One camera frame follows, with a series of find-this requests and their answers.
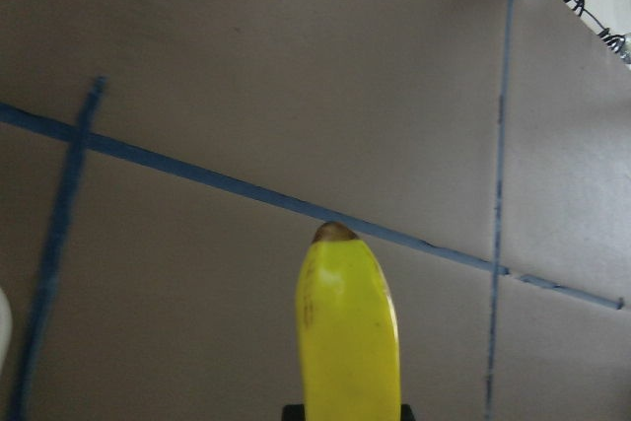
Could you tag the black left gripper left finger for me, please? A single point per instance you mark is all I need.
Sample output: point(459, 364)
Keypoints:
point(293, 412)

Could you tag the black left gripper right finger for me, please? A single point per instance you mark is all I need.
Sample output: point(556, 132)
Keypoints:
point(406, 413)

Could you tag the white bear tray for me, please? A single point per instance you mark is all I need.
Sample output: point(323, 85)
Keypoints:
point(6, 325)

